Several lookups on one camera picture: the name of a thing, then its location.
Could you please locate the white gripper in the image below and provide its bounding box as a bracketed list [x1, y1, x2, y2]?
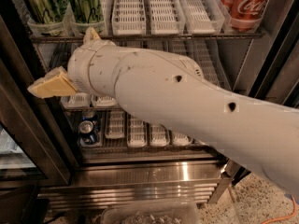
[27, 27, 116, 99]

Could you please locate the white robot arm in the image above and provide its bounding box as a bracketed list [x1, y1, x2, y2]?
[28, 28, 299, 198]

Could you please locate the shelf tray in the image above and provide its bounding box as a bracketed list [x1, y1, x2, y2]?
[127, 115, 147, 147]
[172, 132, 192, 147]
[147, 40, 168, 51]
[179, 0, 224, 35]
[105, 110, 125, 139]
[111, 0, 146, 35]
[148, 0, 185, 35]
[168, 40, 188, 56]
[149, 124, 170, 147]
[92, 95, 117, 107]
[61, 92, 91, 109]
[124, 41, 143, 49]
[191, 40, 231, 91]

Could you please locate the rear blue soda can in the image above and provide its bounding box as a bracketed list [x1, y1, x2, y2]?
[82, 110, 100, 131]

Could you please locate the blue soda can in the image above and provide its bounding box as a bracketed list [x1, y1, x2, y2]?
[82, 110, 100, 131]
[78, 120, 98, 145]

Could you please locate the right green can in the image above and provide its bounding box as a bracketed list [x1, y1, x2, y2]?
[69, 0, 105, 34]

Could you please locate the green can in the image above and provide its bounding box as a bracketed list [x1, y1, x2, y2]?
[26, 0, 68, 36]
[69, 0, 105, 34]

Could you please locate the left green can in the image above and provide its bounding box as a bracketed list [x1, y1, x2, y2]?
[26, 0, 68, 36]

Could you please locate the front blue soda can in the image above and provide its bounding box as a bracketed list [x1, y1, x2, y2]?
[78, 120, 98, 145]

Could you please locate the left glass fridge door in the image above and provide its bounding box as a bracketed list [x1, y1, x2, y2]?
[0, 18, 78, 189]

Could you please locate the fridge base grille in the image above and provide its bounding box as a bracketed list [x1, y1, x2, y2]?
[38, 161, 232, 213]

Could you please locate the front red cola can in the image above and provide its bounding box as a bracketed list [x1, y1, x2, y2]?
[231, 0, 266, 32]

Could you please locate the open right fridge door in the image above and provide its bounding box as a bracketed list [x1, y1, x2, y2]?
[223, 0, 299, 185]

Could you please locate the clear plastic bin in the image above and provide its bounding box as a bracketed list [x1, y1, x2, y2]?
[100, 201, 201, 224]

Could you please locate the middle wire shelf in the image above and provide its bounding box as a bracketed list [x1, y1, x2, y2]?
[63, 105, 121, 112]

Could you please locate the wire shelf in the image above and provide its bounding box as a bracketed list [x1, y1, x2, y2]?
[63, 105, 121, 112]
[30, 32, 265, 44]
[81, 143, 215, 154]

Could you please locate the bottom wire shelf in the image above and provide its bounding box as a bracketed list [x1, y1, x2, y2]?
[81, 143, 215, 154]

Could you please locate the top wire shelf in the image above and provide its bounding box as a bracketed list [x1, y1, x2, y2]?
[30, 32, 265, 44]

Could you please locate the orange cable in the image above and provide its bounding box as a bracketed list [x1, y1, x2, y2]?
[261, 194, 298, 224]

